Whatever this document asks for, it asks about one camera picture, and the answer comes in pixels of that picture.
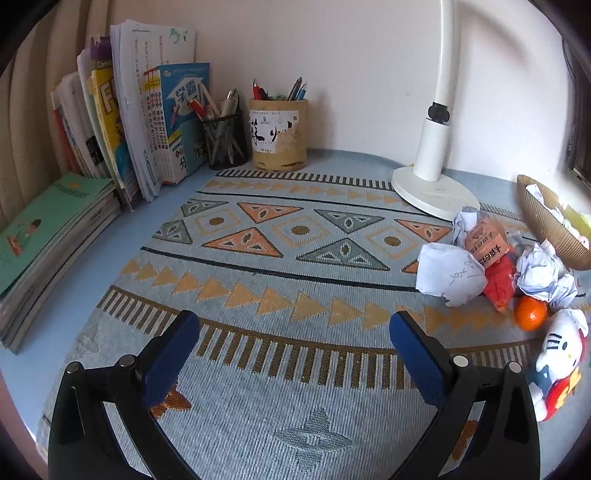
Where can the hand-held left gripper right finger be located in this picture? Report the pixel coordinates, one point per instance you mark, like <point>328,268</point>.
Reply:
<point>415,355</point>

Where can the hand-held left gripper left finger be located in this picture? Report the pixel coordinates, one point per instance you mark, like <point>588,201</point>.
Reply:
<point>171,360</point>

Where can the large scribbled paper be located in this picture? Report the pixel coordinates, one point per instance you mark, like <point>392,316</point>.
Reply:
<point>448,272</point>

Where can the red packet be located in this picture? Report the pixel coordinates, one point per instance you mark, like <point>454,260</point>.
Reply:
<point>501,281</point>

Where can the mandarin orange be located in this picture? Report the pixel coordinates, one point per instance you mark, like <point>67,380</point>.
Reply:
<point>531,314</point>

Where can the brown ribbed bowl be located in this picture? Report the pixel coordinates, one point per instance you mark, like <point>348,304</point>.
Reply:
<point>540,226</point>

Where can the orange snack packet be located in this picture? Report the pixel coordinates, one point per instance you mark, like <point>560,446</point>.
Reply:
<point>489,249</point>

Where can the patterned woven table mat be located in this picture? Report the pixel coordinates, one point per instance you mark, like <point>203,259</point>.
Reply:
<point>295,295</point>

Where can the small crumpled white paper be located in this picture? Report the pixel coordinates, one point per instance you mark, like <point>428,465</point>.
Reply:
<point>464,226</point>

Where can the white cat plush toy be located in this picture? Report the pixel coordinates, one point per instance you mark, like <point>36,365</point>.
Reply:
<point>561,346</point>

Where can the stack of green books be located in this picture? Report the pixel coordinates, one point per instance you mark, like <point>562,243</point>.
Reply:
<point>46,230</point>

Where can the white desk lamp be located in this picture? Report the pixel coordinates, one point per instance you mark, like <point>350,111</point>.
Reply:
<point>431,152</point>

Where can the black mesh pen holder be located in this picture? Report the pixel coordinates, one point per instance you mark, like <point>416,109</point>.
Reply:
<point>226,143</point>

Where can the bamboo pen holder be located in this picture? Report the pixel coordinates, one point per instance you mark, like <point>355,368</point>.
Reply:
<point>281,152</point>

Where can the row of upright books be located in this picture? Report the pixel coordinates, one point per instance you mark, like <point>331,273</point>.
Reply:
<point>134,115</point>

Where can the bunch of silver pens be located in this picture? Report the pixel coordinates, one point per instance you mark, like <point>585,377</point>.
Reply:
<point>228,104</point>

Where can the bunch of coloured pens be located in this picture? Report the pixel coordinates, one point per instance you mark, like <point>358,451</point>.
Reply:
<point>295,90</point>

